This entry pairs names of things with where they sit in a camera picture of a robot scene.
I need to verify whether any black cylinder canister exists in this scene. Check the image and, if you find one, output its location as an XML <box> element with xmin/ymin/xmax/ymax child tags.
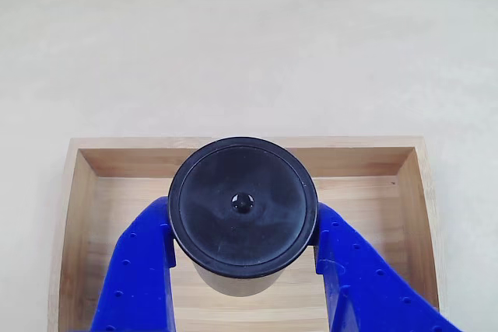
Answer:
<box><xmin>167</xmin><ymin>135</ymin><xmax>320</xmax><ymax>299</ymax></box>

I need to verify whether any shallow wooden box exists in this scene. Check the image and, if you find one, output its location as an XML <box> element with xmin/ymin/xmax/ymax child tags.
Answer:
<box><xmin>47</xmin><ymin>135</ymin><xmax>441</xmax><ymax>332</ymax></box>

